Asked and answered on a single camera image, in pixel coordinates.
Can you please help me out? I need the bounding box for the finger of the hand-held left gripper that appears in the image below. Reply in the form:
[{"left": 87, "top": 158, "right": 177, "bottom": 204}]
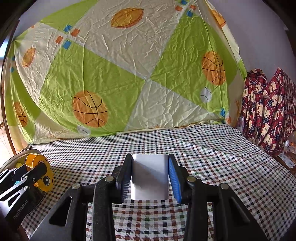
[
  {"left": 10, "top": 162, "right": 48, "bottom": 186},
  {"left": 0, "top": 170, "right": 31, "bottom": 204}
]

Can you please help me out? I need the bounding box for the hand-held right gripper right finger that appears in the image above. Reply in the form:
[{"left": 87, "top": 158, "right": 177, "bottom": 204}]
[{"left": 168, "top": 154, "right": 269, "bottom": 241}]

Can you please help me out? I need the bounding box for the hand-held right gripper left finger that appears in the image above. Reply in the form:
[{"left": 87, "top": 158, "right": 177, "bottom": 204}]
[{"left": 30, "top": 153, "right": 133, "bottom": 241}]

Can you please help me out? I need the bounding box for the yellow round plastic toy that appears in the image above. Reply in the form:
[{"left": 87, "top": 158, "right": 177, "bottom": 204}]
[{"left": 25, "top": 153, "right": 55, "bottom": 192}]

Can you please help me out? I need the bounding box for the round black metal tin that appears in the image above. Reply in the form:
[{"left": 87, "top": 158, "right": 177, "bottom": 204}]
[{"left": 0, "top": 146, "right": 53, "bottom": 209}]

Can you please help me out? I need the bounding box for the white charger plug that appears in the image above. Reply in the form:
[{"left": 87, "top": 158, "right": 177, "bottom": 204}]
[{"left": 131, "top": 143, "right": 170, "bottom": 201}]

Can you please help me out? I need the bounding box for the brown wooden door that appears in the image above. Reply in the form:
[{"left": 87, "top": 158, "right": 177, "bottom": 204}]
[{"left": 0, "top": 21, "right": 18, "bottom": 156}]

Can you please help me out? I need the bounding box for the checkered tablecloth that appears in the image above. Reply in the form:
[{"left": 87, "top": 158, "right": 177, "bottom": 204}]
[{"left": 14, "top": 123, "right": 296, "bottom": 241}]

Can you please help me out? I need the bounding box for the red plaid printed cloth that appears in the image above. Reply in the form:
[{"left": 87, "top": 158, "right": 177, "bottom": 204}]
[{"left": 236, "top": 67, "right": 296, "bottom": 158}]

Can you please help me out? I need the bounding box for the basketball printed wall sheet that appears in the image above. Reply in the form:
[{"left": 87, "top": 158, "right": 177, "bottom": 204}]
[{"left": 5, "top": 0, "right": 248, "bottom": 145}]

